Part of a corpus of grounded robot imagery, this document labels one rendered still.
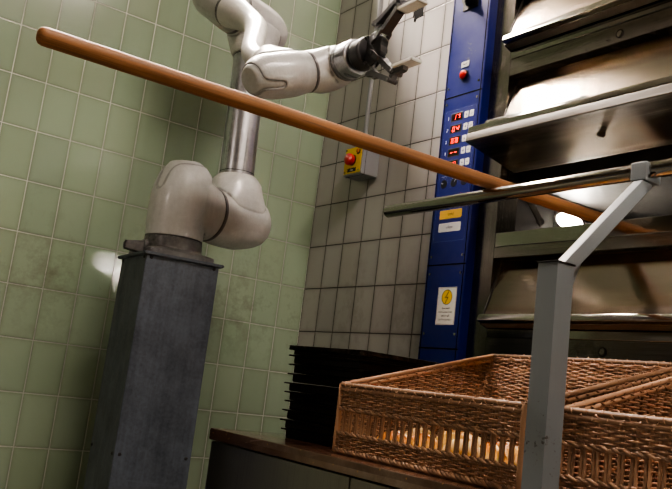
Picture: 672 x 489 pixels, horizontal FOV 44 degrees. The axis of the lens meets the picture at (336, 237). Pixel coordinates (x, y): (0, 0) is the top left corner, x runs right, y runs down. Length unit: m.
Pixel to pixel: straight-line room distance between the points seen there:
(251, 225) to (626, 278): 1.02
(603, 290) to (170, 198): 1.10
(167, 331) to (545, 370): 1.12
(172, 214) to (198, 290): 0.21
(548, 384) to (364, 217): 1.54
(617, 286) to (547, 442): 0.77
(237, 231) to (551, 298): 1.21
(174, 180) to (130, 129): 0.51
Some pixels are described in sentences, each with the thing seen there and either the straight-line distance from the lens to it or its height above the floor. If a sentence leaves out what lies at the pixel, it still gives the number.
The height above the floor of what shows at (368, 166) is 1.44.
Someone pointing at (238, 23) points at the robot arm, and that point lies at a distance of 2.36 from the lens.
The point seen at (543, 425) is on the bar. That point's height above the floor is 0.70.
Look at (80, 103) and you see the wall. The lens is 2.67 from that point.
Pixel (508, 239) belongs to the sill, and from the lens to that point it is 2.24.
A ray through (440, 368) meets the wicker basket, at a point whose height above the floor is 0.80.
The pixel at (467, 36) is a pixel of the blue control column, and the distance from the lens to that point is 2.55.
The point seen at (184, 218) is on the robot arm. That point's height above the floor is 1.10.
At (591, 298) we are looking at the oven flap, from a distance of 2.03.
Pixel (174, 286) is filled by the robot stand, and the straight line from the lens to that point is 2.16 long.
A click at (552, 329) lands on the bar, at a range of 1.31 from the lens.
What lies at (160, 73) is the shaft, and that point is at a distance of 1.41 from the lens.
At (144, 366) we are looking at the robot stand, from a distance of 2.13.
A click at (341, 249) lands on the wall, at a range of 2.81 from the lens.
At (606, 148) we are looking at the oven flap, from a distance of 2.12.
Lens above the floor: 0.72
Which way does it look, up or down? 10 degrees up
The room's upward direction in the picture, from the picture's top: 7 degrees clockwise
